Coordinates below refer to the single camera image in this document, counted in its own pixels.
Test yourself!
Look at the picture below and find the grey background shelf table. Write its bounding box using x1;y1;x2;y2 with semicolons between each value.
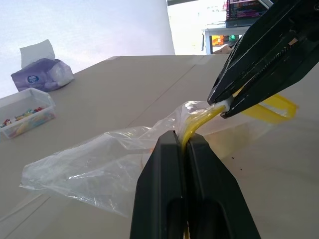
201;26;246;55

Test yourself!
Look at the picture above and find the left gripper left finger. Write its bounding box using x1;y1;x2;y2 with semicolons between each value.
129;130;186;239

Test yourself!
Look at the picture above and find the computer monitor with code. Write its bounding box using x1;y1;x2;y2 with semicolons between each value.
225;0;269;28

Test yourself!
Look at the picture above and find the clear yellow-zip plastic bag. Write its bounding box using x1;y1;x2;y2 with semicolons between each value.
19;94;300;220

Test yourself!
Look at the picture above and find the purple tissue pack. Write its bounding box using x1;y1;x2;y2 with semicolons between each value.
10;39;75;93

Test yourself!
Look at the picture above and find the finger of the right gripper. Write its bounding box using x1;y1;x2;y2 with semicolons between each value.
220;32;319;120
207;0;300;105

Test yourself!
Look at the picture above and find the brown cardboard box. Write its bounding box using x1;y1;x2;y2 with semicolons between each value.
213;44;234;55

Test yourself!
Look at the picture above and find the small colourful clips heap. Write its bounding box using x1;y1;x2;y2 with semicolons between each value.
0;107;55;138

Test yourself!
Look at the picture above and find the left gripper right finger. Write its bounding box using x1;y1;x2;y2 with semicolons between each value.
185;132;261;239

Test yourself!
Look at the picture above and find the clear plastic storage box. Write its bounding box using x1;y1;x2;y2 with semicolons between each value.
0;87;57;140

